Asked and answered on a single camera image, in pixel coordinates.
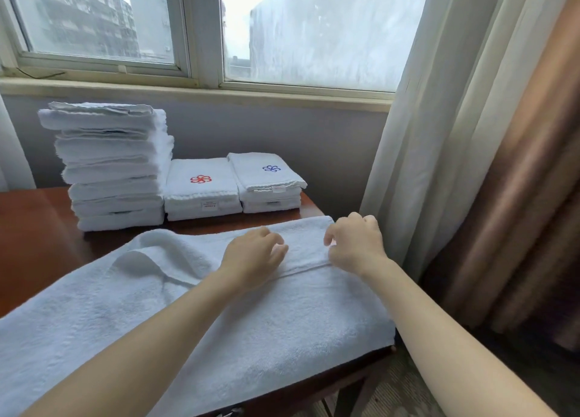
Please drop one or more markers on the person's right hand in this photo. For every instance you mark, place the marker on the person's right hand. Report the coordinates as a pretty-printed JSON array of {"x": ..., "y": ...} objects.
[{"x": 360, "y": 244}]

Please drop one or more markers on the person's left hand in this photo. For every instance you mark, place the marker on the person's left hand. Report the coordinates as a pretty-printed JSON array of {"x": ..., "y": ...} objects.
[{"x": 247, "y": 258}]

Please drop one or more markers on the person's right thumb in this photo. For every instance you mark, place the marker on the person's right thumb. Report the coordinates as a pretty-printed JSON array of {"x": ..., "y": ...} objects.
[{"x": 334, "y": 254}]

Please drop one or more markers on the person's left thumb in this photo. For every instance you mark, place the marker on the person's left thumb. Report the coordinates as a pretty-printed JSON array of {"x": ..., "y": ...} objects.
[{"x": 280, "y": 257}]

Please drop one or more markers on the large white bath towel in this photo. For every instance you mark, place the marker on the large white bath towel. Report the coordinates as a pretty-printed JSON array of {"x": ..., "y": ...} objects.
[{"x": 281, "y": 330}]

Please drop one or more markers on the person's left forearm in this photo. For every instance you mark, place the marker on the person's left forearm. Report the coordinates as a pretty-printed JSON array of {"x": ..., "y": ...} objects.
[{"x": 149, "y": 348}]

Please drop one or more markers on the person's right forearm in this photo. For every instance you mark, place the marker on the person's right forearm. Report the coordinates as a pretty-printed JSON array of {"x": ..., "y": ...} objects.
[{"x": 444, "y": 348}]

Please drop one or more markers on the plain folded white towel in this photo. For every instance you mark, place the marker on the plain folded white towel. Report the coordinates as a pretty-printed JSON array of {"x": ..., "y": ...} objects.
[{"x": 272, "y": 205}]

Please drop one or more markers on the folded towel with blue flower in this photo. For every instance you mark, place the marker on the folded towel with blue flower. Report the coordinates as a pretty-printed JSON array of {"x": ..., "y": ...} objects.
[{"x": 265, "y": 174}]

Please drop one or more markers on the folded towel with red flower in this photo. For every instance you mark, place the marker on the folded towel with red flower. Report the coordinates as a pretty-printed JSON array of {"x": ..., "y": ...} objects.
[{"x": 201, "y": 190}]

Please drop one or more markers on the white sheer curtain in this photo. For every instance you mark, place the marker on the white sheer curtain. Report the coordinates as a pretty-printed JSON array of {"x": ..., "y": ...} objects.
[{"x": 435, "y": 113}]

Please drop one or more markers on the stack of folded white towels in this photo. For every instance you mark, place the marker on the stack of folded white towels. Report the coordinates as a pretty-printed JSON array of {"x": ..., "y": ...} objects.
[{"x": 113, "y": 167}]

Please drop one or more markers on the cream window sill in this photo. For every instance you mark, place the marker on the cream window sill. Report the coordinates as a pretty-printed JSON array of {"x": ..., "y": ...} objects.
[{"x": 181, "y": 93}]

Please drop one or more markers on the brown blackout curtain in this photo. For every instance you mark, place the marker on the brown blackout curtain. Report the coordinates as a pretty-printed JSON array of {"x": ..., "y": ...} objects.
[{"x": 521, "y": 204}]

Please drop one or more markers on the brown wooden table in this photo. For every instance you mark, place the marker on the brown wooden table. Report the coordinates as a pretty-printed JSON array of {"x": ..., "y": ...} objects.
[{"x": 36, "y": 231}]

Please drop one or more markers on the narrow white curtain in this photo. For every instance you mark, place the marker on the narrow white curtain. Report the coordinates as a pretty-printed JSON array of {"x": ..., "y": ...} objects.
[{"x": 13, "y": 158}]

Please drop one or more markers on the grey building outside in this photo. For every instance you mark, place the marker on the grey building outside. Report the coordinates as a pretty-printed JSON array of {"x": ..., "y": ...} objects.
[{"x": 86, "y": 18}]

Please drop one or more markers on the white window frame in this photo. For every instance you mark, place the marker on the white window frame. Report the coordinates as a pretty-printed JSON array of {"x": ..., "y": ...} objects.
[{"x": 204, "y": 31}]

